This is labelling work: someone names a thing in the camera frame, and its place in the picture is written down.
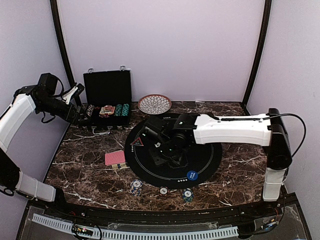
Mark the green chip row left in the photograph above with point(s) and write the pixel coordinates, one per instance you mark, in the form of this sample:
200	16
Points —
118	110

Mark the blue green chip stack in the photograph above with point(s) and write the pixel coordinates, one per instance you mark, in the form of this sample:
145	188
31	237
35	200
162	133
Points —
187	195

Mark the blue tan chip stack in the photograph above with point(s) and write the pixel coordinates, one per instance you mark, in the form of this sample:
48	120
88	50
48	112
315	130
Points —
136	187

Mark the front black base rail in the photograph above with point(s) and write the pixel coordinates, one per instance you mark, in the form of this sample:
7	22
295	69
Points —
243	214

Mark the cards in case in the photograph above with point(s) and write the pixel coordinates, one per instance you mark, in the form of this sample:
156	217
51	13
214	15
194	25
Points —
104	112

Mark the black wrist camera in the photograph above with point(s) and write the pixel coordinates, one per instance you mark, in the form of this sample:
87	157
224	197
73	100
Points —
49	82
152	129

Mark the blue small blind button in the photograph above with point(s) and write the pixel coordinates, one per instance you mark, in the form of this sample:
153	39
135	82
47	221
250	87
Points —
192	175

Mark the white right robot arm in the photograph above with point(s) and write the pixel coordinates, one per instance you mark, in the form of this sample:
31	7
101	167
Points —
266	130

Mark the black poker chip case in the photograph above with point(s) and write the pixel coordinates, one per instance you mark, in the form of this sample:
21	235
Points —
108	88

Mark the green chip row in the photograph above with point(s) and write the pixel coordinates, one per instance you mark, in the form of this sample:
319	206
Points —
118	110
125	110

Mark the patterned ceramic plate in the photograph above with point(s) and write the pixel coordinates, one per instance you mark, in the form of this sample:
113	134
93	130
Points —
154	104

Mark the black corner frame post right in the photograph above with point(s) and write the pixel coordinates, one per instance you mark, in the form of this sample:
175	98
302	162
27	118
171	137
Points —
258	54

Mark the brown white chip stack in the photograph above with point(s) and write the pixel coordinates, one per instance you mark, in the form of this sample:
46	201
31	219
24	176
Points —
163	190

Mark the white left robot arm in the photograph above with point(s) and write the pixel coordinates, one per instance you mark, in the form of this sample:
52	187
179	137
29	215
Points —
27	100

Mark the red playing card deck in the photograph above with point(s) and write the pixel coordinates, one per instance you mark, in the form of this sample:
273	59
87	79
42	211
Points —
114	158

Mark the white cable tray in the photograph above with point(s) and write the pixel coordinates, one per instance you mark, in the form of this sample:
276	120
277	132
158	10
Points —
123	231

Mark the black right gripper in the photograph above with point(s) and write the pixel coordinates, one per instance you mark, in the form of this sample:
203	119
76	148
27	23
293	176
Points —
158	160

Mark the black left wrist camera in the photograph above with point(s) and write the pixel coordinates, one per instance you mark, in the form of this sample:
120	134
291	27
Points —
49	82

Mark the black corner frame post left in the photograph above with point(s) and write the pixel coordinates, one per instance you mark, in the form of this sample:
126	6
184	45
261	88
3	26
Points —
61	42

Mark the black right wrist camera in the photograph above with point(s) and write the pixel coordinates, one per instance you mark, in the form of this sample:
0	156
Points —
152	129

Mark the green chip row right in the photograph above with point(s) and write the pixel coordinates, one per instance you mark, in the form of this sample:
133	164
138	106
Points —
125	110

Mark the red dice row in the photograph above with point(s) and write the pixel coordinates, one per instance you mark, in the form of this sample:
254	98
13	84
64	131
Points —
104	116

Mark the round black poker mat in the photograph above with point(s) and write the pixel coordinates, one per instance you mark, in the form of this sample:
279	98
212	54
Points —
202	158

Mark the black corner frame post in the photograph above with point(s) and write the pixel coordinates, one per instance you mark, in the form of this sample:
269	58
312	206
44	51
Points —
258	54
61	42

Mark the triangular all in button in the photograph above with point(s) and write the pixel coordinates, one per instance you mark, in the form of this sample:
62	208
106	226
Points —
137	142

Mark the blue tan chip row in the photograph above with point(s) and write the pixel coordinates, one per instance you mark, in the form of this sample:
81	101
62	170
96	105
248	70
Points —
89	108

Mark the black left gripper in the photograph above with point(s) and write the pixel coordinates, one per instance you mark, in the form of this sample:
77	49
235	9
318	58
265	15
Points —
73	120

